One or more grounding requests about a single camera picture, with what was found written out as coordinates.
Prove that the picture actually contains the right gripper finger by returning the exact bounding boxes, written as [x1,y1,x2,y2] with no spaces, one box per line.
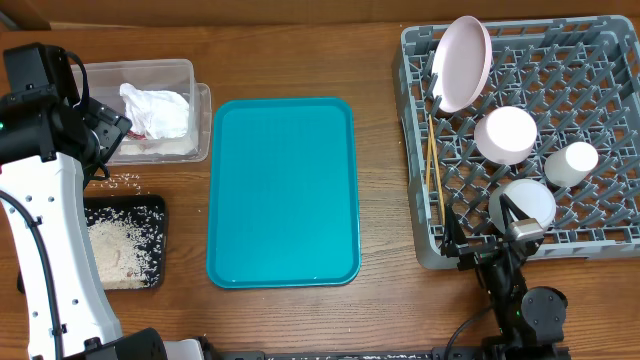
[443,205,468,246]
[499,193,529,229]

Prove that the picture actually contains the grey metal bowl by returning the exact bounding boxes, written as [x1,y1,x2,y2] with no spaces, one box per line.
[488,179,557,233]

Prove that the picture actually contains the red snack wrapper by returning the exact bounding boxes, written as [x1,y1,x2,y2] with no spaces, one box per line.
[127,131,146,140]

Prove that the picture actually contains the white napkin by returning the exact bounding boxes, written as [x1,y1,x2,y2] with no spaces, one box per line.
[118,138,196,156]
[119,83,190,140]

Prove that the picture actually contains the small white plate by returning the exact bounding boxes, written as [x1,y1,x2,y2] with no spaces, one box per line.
[474,106,538,165]

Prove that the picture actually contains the white paper cup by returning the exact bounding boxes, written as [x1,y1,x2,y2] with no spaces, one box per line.
[544,142,599,187]

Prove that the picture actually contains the large white dinner plate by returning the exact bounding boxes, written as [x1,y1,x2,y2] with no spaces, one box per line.
[431,16,492,113]

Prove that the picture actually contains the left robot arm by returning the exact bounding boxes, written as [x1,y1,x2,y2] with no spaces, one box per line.
[1,43,216,360]

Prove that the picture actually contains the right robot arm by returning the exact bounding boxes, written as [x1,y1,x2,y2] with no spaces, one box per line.
[441,194,571,360]

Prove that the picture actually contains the clear plastic waste bin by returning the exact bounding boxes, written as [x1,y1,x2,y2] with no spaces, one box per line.
[71,59,212,165]

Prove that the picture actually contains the scattered rice grains on table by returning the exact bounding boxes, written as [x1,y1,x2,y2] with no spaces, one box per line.
[86,172,149,196]

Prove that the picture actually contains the grey plastic dish rack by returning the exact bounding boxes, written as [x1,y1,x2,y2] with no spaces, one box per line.
[391,15,639,269]

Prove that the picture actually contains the black rectangular tray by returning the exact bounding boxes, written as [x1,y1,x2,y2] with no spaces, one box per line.
[16,194,169,291]

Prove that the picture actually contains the pile of rice in tray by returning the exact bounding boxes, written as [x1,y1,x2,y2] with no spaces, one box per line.
[83,205,166,290]

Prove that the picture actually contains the teal plastic serving tray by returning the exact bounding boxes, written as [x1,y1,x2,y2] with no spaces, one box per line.
[206,97,361,289]

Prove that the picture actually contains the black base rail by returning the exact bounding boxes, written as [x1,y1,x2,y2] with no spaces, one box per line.
[199,344,571,360]

